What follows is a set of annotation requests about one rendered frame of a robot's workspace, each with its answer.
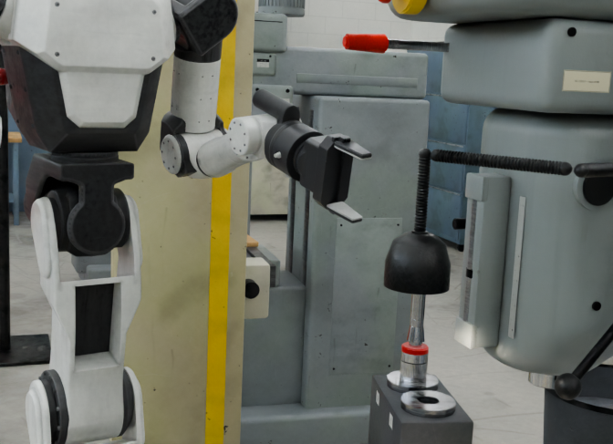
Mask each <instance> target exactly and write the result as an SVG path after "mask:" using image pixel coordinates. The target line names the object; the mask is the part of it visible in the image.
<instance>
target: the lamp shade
mask: <svg viewBox="0 0 613 444"><path fill-rule="evenodd" d="M450 276H451V262H450V258H449V254H448V251H447V247H446V243H444V242H443V241H442V240H441V239H440V238H438V237H437V236H436V235H435V234H433V233H431V232H428V231H425V232H415V230H412V231H411V232H405V233H404V234H402V235H400V236H399V237H397V238H395V239H394V240H393V241H392V243H391V246H390V249H389V252H388V254H387V257H386V259H385V268H384V283H383V284H384V286H385V287H387V288H389V289H390V290H393V291H396V292H401V293H405V294H443V293H446V292H448V291H449V289H450Z"/></svg>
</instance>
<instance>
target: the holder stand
mask: <svg viewBox="0 0 613 444"><path fill-rule="evenodd" d="M472 442H473V421H472V420H471V418H470V417H469V416H468V415H467V414H466V412H465V411H464V410H463V409H462V407H461V406H460V405H459V403H458V402H457V401H456V400H455V398H454V397H453V396H452V394H451V393H450V392H449V391H448V390H447V388H446V387H445V386H444V385H443V383H442V382H441V381H440V380H439V379H438V378H437V377H436V376H435V375H431V374H428V373H427V380H426V381H425V382H423V383H419V384H413V383H408V382H404V381H402V380H401V379H400V370H399V371H395V372H391V373H389V374H388V375H373V376H372V383H371V398H370V413H369V444H472Z"/></svg>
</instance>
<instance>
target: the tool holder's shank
mask: <svg viewBox="0 0 613 444"><path fill-rule="evenodd" d="M425 297H426V294H411V306H410V327H409V332H408V335H407V340H408V341H409V346H412V347H421V346H422V342H424V341H425V338H424V328H423V324H424V311H425Z"/></svg>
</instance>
